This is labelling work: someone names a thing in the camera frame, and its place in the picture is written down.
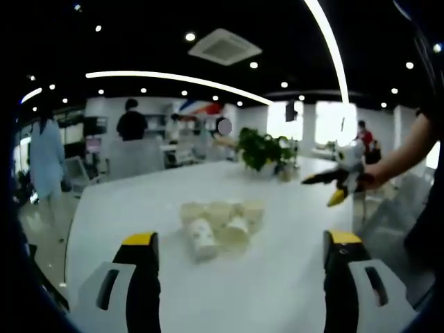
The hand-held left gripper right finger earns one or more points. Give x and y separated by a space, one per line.
341 277

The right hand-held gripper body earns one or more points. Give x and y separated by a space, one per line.
354 163

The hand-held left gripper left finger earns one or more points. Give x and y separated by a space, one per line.
138 277

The person's right hand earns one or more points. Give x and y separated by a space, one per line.
376 175

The green potted plant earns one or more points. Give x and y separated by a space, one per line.
260 149

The black hanging box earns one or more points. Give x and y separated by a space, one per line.
291 110

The white table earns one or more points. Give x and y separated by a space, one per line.
243 295

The grey chair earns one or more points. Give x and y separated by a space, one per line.
79 173

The long curved ceiling light strip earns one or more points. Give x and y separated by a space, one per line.
333 45
180 79

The group of round ceiling spotlights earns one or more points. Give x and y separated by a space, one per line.
254 65

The ceiling air conditioner vent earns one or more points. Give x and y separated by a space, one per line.
224 46

